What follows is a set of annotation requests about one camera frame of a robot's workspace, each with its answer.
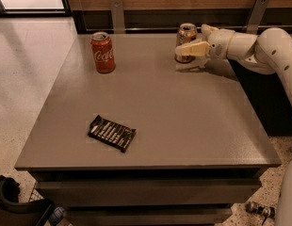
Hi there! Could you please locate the orange gold soda can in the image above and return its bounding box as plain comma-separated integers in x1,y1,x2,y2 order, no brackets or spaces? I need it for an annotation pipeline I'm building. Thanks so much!
174,23,197,63

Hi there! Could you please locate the black candy bar wrapper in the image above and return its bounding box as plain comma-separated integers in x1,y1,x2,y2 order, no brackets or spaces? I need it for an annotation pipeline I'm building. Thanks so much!
88,115,136,153

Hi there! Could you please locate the left metal wall bracket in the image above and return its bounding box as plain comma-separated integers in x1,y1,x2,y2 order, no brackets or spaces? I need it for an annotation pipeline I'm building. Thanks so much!
109,0,125,34

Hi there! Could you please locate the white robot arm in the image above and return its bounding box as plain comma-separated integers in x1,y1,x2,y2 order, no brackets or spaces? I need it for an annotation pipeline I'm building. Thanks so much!
175,24,292,106

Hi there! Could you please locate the grey drawer cabinet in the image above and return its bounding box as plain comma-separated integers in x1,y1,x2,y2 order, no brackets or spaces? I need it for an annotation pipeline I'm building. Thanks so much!
16,34,280,226

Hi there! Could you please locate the red Coca-Cola can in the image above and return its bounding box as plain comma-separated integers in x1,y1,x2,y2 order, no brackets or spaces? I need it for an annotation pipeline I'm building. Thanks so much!
90,32,116,73

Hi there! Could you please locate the metal wall bracket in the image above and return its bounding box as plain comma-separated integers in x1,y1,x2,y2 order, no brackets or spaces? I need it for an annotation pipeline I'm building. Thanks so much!
246,0,269,34
109,0,125,34

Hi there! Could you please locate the black chair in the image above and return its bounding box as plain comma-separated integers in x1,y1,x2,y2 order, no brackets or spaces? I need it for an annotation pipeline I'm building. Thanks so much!
0,175,55,226

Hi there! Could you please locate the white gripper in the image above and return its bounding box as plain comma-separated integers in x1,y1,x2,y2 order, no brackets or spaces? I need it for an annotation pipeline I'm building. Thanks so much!
174,24,235,71

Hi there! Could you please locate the black white striped cylinder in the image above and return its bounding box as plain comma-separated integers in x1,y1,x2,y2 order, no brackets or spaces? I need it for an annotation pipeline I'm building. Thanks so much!
245,202,276,218

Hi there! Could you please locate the blue cap object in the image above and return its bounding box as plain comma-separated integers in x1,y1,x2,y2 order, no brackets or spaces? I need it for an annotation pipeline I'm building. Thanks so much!
48,207,65,226

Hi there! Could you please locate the right metal wall bracket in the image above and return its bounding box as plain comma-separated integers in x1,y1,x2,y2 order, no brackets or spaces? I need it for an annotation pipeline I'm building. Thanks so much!
246,0,269,34

